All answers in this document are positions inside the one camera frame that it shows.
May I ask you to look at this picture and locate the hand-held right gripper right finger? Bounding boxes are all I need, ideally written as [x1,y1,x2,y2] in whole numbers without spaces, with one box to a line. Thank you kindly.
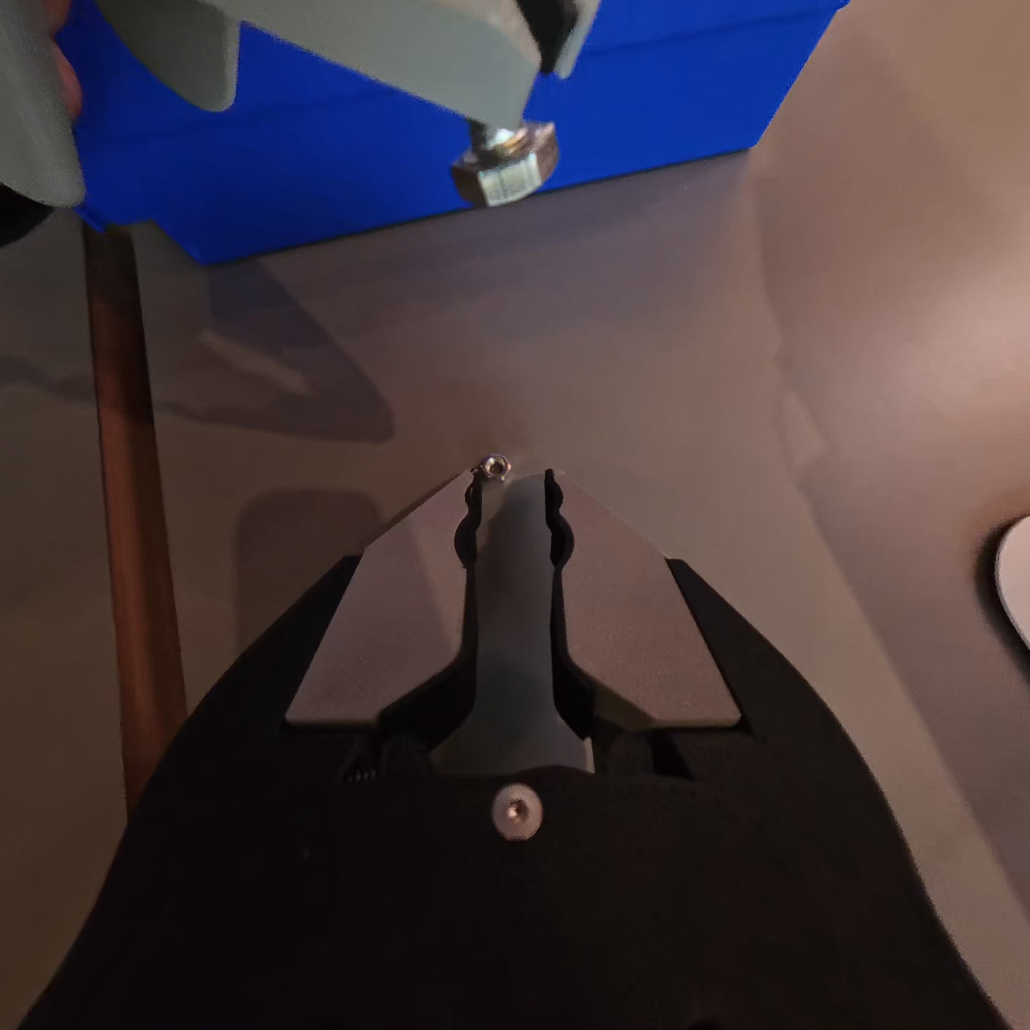
[546,469,742,739]

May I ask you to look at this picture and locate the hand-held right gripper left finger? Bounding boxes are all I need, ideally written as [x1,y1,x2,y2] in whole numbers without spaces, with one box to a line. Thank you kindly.
[285,470,484,747]

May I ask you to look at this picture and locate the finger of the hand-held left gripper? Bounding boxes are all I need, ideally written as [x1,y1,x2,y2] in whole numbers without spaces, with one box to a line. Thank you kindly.
[97,0,564,127]
[554,0,603,80]

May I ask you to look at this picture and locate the silver hex bolt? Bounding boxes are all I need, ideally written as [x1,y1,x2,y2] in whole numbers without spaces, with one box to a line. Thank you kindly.
[449,119,562,209]

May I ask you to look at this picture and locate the person's left hand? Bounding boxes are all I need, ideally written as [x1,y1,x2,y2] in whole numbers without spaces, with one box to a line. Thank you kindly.
[44,0,84,120]

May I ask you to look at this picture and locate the blue plastic box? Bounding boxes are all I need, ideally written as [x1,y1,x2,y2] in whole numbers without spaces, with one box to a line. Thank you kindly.
[55,0,851,268]

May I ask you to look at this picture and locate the white flat stand base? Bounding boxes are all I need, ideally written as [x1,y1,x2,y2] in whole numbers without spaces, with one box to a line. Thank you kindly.
[993,515,1030,654]

